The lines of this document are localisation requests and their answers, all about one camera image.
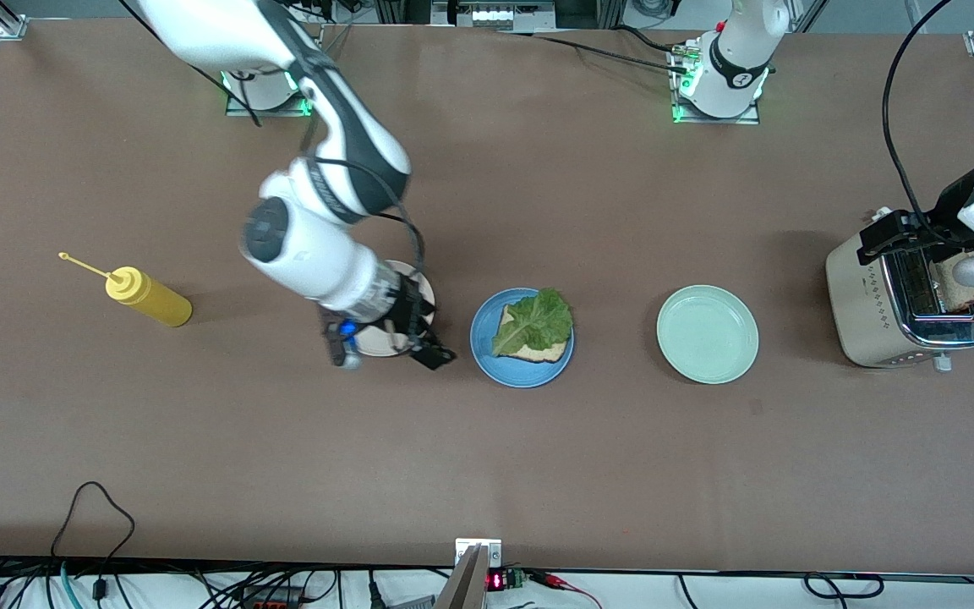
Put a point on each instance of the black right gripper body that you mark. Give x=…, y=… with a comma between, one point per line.
x=403, y=315

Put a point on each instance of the toast slice with light crust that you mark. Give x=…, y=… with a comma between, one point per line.
x=965, y=296

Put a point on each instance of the beige chrome toaster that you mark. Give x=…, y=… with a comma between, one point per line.
x=863, y=304

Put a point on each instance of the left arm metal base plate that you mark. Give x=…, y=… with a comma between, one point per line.
x=719, y=121

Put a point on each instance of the silver camera mount bracket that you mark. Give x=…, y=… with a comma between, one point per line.
x=477, y=571

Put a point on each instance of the red digit display module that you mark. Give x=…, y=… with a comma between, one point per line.
x=504, y=580

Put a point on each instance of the toast slice with dark crust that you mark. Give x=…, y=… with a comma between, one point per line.
x=550, y=352

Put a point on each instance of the blue round plate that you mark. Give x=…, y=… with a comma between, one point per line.
x=512, y=372

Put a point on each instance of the mint green round plate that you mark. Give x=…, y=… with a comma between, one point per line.
x=707, y=334

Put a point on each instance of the black device with white lights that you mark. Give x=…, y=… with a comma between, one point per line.
x=494, y=14

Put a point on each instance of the cream round plate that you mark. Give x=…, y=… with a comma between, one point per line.
x=379, y=345

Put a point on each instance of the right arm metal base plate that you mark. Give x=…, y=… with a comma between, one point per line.
x=311, y=108

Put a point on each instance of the yellow squeeze bottle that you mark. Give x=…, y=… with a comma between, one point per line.
x=153, y=298

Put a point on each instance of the green lettuce leaf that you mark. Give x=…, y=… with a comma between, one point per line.
x=533, y=321

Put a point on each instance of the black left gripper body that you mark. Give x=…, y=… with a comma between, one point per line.
x=949, y=208

